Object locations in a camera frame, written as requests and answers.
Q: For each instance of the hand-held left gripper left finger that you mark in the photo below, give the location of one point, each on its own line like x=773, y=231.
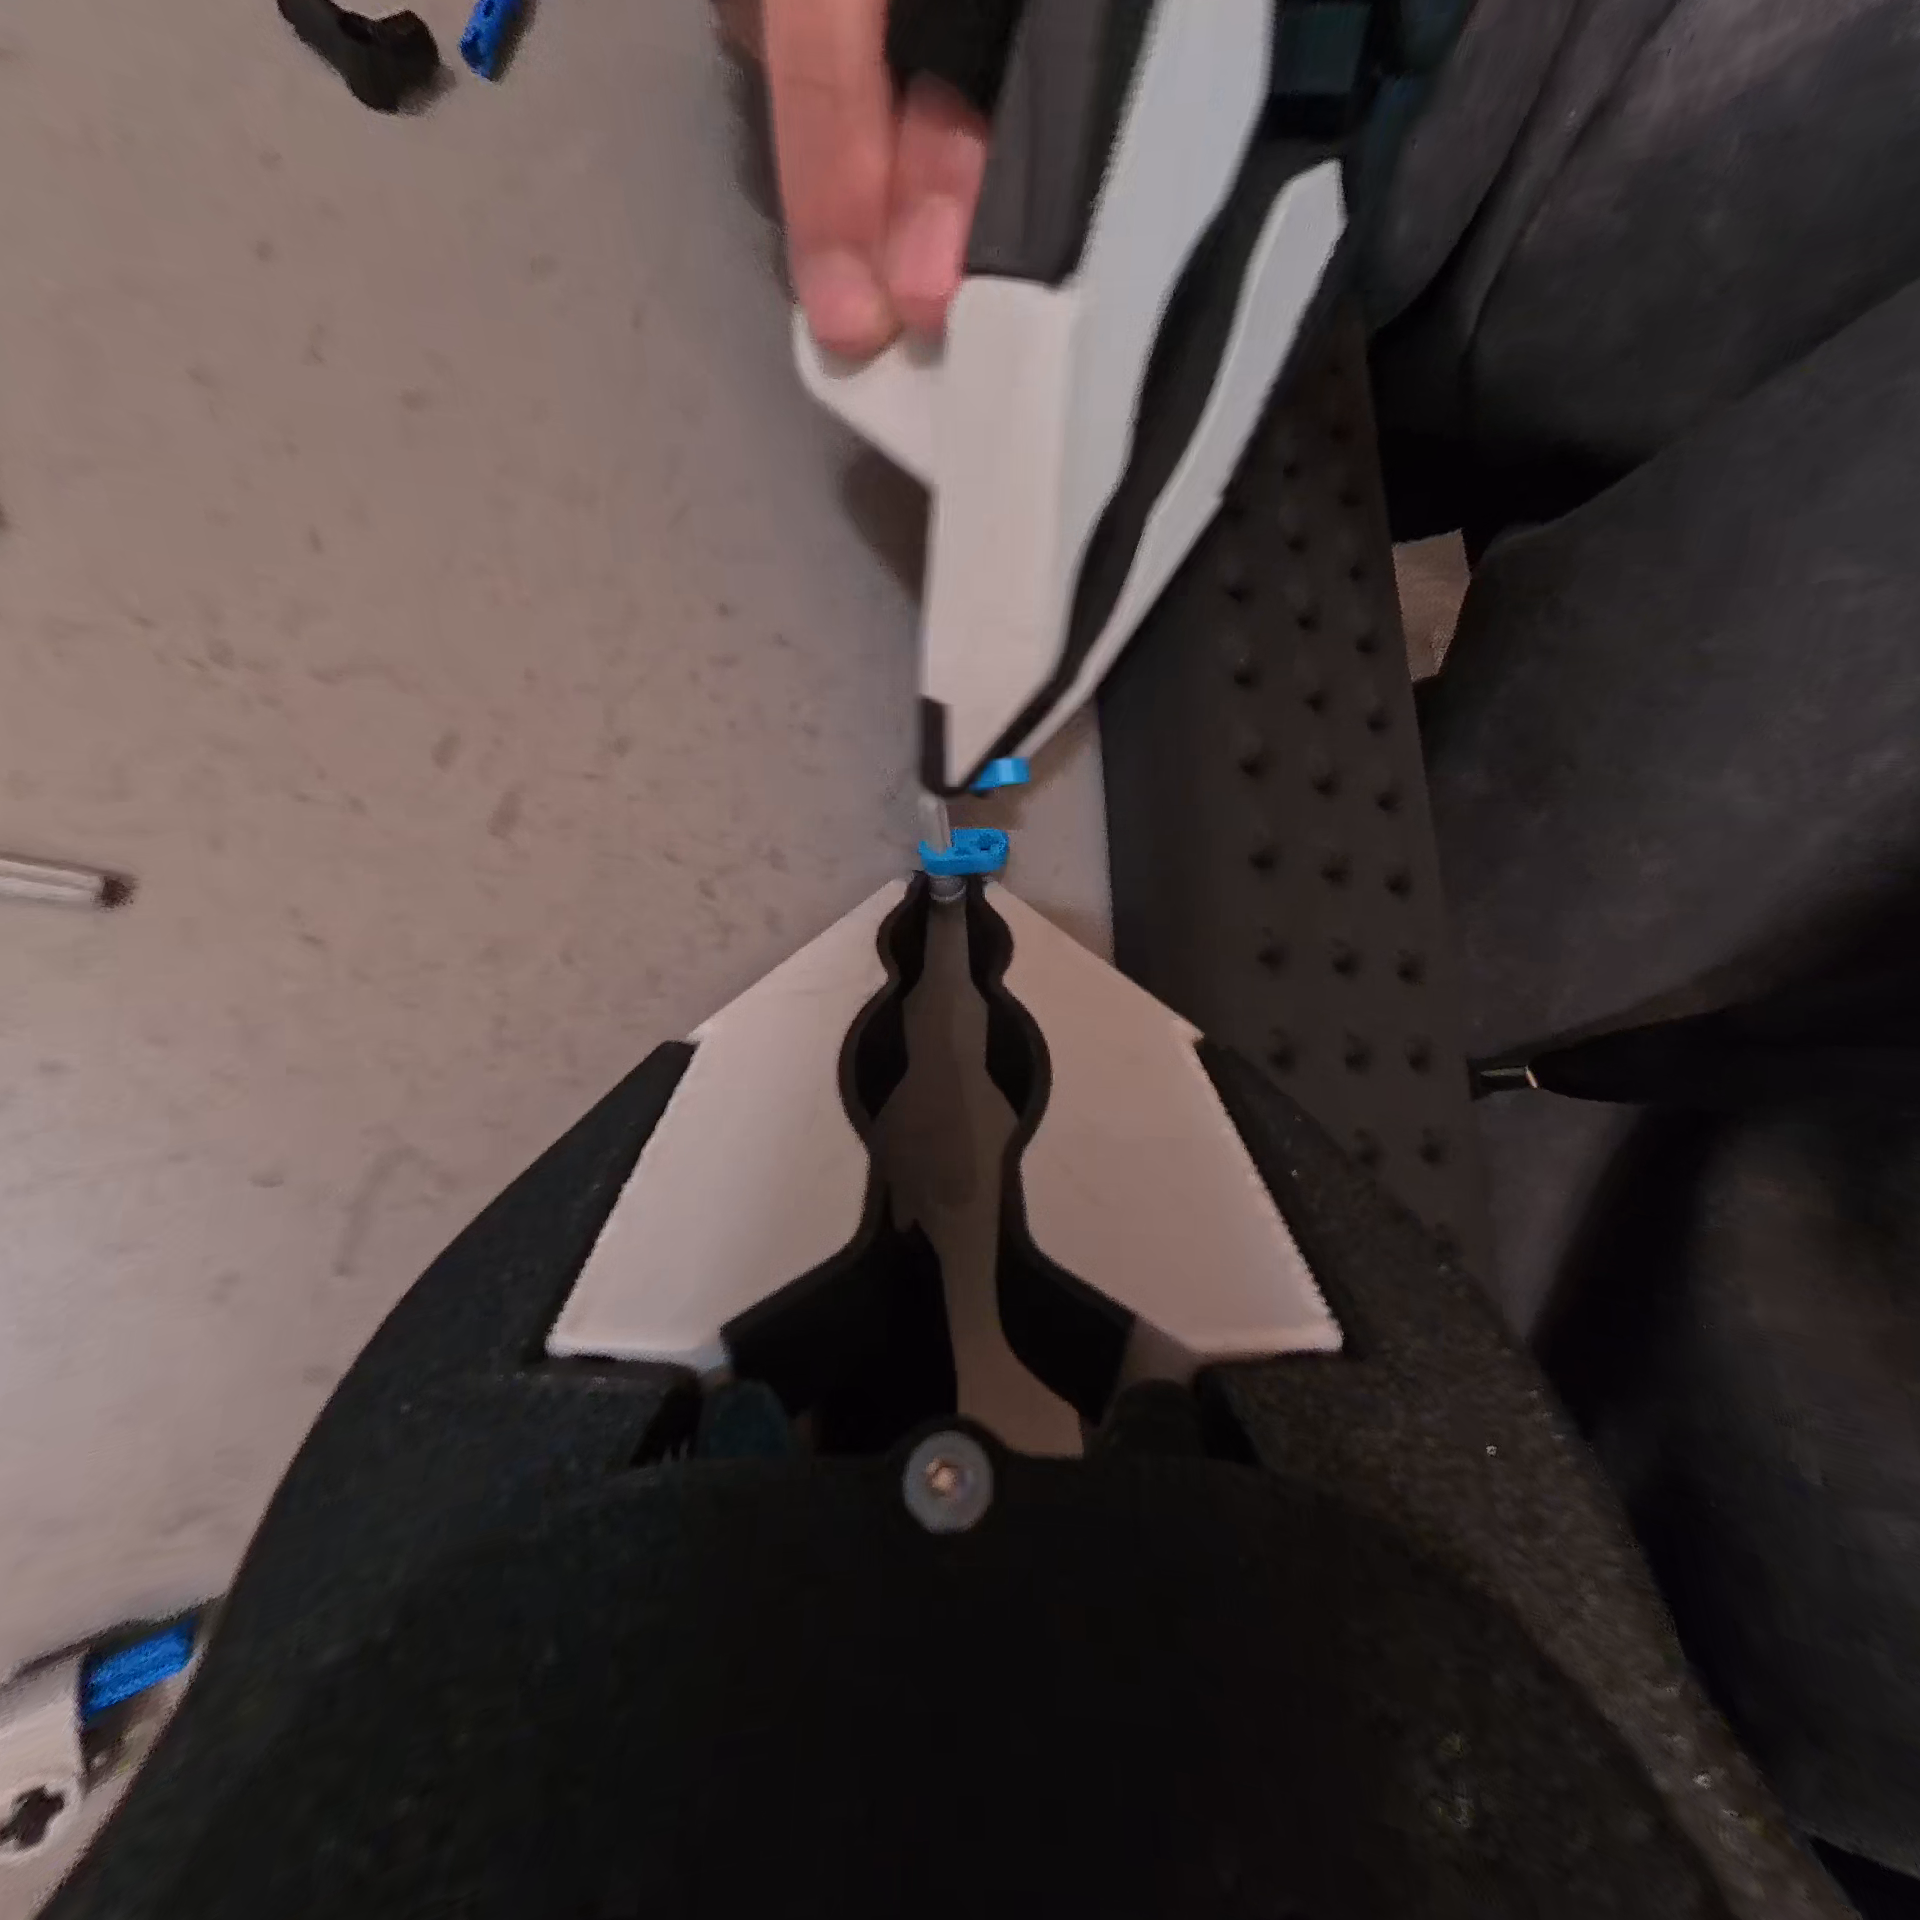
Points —
x=719, y=1198

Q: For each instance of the person's right hand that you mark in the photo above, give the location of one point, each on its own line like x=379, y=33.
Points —
x=840, y=182

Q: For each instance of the small blue two-hole beam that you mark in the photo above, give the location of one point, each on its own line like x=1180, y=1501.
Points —
x=938, y=855
x=1005, y=775

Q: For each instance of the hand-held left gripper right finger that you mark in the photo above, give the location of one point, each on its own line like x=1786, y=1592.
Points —
x=1171, y=1198

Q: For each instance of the grey desk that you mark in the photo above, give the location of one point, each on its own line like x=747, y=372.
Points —
x=377, y=597

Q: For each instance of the dark perforated panel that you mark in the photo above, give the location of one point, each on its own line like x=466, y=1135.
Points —
x=1290, y=823

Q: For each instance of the small blue building piece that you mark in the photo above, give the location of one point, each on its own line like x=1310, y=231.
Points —
x=489, y=36

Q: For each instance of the black tube connector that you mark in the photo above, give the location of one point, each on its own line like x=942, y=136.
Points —
x=367, y=61

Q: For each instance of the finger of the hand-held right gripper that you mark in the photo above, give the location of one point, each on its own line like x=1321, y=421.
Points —
x=1245, y=376
x=990, y=524

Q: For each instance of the long grey axle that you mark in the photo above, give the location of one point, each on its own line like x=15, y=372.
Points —
x=59, y=877

